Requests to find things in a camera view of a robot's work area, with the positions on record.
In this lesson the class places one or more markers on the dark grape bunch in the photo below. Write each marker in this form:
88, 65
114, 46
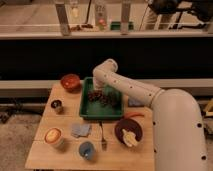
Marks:
98, 96

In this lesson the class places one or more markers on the orange carrot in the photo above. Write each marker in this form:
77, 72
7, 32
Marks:
133, 114

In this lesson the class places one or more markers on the white cup orange inside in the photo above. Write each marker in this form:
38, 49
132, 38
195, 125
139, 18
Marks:
54, 138

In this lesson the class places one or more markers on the blue cup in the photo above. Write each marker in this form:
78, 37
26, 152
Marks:
87, 150

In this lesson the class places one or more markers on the green plastic tray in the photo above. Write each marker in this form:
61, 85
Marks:
94, 110

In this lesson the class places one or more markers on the banana on plate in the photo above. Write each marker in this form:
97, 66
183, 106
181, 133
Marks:
129, 138

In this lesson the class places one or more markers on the blue sponge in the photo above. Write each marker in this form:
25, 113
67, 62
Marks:
134, 103

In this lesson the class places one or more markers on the small metal cup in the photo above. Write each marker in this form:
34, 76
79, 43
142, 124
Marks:
56, 105

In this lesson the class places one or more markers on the metal fork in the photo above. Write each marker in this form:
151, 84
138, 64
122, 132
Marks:
103, 140

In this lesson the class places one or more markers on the dark red plate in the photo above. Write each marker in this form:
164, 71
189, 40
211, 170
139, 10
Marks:
129, 125

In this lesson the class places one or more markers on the orange bowl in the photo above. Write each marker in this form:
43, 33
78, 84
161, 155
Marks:
70, 82

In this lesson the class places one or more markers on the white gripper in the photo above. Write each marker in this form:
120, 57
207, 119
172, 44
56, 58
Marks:
98, 83

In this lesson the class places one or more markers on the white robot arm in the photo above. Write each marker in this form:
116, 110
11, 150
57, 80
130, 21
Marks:
178, 131

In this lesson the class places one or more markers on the grey-blue folded cloth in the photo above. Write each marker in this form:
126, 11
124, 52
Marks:
80, 130

